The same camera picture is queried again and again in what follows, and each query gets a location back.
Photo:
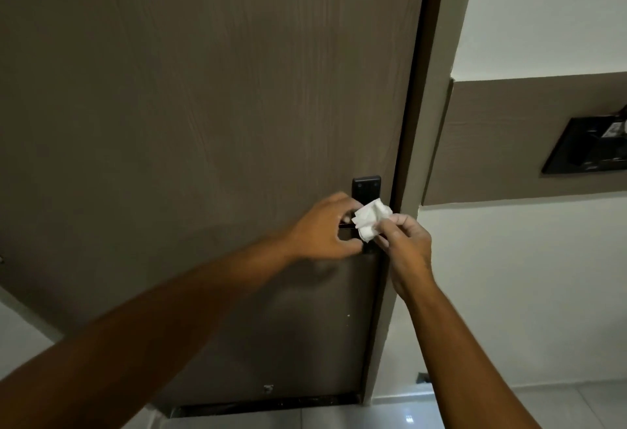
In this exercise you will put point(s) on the black lock plate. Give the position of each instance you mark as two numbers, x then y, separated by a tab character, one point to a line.
366	188

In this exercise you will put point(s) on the silver keys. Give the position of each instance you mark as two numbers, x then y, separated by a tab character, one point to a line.
616	128

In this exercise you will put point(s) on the brown wooden door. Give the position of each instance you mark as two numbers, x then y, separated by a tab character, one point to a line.
196	100

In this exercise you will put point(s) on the brown wall panel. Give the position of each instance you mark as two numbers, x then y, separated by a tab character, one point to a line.
499	139

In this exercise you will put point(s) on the white wet wipe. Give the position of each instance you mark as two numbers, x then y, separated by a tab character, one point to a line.
370	218

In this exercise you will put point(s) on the black wall outlet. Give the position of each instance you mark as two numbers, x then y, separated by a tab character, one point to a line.
421	378

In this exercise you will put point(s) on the person's right hand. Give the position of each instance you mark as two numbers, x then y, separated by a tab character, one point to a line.
411	252

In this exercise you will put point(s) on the person's right forearm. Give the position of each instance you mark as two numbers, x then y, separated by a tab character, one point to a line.
465	370

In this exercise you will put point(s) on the person's left hand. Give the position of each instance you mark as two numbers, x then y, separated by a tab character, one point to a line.
318	237

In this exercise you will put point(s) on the person's left forearm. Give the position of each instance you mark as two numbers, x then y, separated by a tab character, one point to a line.
147	335

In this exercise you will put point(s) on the black switch panel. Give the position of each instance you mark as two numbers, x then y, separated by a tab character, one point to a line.
573	154

